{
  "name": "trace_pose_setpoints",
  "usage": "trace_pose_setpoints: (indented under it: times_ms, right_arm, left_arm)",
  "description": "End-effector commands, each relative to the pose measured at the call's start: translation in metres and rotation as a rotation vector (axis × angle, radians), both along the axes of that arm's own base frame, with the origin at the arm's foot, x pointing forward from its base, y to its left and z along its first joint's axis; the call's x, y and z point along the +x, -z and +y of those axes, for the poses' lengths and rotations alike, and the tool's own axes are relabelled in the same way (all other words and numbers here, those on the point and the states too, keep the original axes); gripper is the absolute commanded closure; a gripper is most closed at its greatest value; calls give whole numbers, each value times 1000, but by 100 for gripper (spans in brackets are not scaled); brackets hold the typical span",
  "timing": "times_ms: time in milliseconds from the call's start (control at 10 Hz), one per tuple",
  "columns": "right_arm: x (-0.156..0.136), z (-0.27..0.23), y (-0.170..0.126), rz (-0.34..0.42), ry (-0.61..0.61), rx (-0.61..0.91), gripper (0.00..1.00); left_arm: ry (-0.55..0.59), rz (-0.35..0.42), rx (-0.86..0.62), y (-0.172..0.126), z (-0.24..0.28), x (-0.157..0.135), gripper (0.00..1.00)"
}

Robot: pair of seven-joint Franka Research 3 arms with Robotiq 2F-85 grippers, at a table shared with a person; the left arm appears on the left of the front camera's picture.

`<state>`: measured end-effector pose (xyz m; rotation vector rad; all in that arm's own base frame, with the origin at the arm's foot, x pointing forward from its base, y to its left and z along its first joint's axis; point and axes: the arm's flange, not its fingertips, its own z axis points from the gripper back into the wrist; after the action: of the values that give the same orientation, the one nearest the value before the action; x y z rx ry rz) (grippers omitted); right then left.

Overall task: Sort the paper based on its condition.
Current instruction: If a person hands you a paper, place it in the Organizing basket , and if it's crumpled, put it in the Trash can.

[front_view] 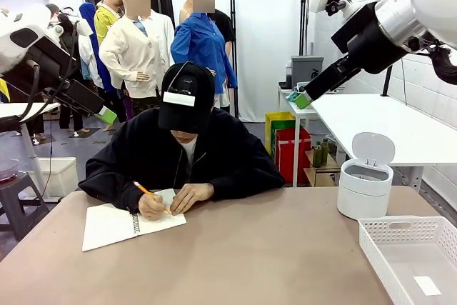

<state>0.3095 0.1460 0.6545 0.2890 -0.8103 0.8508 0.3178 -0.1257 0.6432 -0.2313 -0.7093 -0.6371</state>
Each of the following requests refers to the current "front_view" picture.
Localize large white table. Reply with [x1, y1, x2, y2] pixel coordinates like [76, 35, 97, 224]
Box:
[306, 93, 457, 191]

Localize yellow green bag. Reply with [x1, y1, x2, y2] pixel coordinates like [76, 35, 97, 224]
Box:
[264, 111, 297, 158]

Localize white height-adjustable desk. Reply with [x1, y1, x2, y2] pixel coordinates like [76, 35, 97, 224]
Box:
[0, 101, 61, 199]

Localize low wooden shelf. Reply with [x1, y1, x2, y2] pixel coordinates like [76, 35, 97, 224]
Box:
[305, 149, 340, 187]

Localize white spiral notebook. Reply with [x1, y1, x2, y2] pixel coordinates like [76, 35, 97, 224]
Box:
[81, 189, 187, 252]

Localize person's torso black jacket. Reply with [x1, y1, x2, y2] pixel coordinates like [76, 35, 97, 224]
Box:
[99, 106, 272, 194]

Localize white round trash bin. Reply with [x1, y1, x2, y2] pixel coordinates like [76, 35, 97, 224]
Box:
[336, 131, 396, 220]

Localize person's left forearm black sleeve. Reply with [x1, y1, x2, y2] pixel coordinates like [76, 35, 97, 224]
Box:
[210, 161, 286, 201]

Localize person's right hand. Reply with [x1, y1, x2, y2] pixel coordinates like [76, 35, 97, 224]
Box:
[138, 192, 169, 219]

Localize black right arm cable sleeve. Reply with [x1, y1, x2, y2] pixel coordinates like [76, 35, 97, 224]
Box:
[424, 42, 457, 86]

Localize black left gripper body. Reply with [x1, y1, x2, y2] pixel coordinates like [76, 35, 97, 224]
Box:
[3, 36, 79, 91]

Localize orange pencil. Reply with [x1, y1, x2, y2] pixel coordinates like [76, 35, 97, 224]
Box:
[133, 180, 173, 215]

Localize mannequin in blue shirt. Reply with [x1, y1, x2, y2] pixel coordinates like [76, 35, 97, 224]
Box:
[170, 0, 238, 113]

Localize black clamp pole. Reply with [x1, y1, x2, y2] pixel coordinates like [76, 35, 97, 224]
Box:
[380, 65, 393, 98]

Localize person's left hand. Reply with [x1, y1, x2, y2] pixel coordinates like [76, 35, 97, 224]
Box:
[170, 182, 215, 215]

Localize clear bowl red content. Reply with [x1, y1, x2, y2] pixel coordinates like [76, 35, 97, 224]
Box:
[0, 159, 21, 183]

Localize dark grey stool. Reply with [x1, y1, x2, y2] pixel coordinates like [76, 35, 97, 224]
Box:
[0, 172, 49, 241]

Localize mannequin in cream cardigan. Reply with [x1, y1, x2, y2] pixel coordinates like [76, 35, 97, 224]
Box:
[99, 0, 176, 120]

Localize person's right forearm black sleeve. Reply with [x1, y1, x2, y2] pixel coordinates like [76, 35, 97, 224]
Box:
[77, 167, 144, 213]

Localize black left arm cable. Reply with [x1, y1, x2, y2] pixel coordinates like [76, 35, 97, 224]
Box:
[17, 22, 79, 120]

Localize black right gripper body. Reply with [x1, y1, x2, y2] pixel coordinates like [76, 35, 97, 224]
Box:
[331, 4, 404, 74]

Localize mannequin in black t-shirt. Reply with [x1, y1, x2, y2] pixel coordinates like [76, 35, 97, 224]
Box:
[209, 9, 236, 70]

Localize white perforated plastic basket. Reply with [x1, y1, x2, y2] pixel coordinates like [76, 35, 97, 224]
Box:
[358, 215, 457, 305]

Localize red bag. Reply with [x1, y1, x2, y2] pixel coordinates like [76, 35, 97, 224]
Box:
[274, 128, 312, 184]

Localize black head camera white plate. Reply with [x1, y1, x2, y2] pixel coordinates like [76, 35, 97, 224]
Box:
[162, 61, 196, 108]

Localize background person dark clothes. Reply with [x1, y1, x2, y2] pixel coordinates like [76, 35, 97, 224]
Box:
[45, 3, 90, 134]

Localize white plastic crate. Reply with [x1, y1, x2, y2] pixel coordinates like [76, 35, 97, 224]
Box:
[26, 156, 79, 199]

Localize mannequin in yellow jacket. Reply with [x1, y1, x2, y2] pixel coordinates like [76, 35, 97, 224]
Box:
[93, 0, 125, 47]

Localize small white side table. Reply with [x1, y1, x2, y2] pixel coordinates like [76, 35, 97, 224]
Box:
[277, 83, 318, 188]

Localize grey metal box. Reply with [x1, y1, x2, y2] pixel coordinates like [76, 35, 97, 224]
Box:
[291, 55, 325, 90]

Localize small white paper slip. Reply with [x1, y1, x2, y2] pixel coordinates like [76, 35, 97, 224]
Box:
[413, 275, 442, 297]

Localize teal cloth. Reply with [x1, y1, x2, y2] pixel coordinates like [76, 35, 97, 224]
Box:
[286, 90, 304, 106]

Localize black stand pole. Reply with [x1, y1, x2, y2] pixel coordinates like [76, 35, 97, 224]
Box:
[301, 0, 311, 56]
[228, 0, 239, 122]

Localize black baseball cap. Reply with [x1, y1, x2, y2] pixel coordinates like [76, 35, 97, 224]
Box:
[158, 61, 216, 134]

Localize mannequin in blue garment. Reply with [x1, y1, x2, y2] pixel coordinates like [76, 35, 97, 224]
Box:
[79, 1, 119, 94]

